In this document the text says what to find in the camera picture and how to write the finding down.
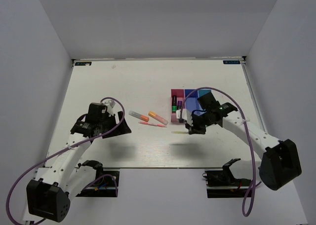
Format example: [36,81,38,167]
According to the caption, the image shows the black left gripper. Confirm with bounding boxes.
[98,111,131,138]

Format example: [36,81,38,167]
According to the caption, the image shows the red pink thin pen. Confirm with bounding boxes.
[139,121,167,128]

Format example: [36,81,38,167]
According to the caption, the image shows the orange capped highlighter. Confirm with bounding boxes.
[128,111,149,122]

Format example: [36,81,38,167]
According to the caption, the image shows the yellow thin pen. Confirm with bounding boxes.
[171,131,189,134]

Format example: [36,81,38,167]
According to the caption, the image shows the purple black highlighter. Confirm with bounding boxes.
[176,100,183,110]

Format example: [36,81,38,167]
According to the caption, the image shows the yellow capped pink highlighter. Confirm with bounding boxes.
[148,111,168,125]

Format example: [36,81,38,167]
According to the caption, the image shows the green black highlighter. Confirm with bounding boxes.
[171,95,177,113]

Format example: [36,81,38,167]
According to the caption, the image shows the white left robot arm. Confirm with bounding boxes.
[26,97,131,223]

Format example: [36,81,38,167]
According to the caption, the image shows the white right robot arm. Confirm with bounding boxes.
[177,92,302,190]

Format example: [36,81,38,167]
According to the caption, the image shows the purple-blue storage bin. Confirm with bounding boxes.
[185,91,201,112]

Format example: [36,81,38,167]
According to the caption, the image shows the light blue storage bin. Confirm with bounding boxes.
[198,89,211,97]

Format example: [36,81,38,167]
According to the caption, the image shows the pink storage bin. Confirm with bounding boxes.
[171,89,185,123]

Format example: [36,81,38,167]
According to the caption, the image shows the right corner label sticker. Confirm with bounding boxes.
[223,60,240,65]

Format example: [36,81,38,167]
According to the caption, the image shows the corner label sticker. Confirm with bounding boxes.
[75,62,92,66]
[223,60,240,65]

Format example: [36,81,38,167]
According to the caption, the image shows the left corner label sticker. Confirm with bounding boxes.
[75,62,92,66]

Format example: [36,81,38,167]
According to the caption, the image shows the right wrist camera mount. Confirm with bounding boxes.
[176,109,193,126]

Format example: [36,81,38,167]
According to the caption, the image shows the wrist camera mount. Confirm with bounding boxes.
[100,99,115,116]
[176,109,193,126]

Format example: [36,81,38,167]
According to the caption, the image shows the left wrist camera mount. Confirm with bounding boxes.
[100,99,115,116]

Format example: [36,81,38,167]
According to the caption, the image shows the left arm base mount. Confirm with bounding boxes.
[77,170,120,198]

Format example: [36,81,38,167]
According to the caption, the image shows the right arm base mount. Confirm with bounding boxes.
[202,158,252,198]

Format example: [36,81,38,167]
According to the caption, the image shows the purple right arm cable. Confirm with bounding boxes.
[179,87,262,217]

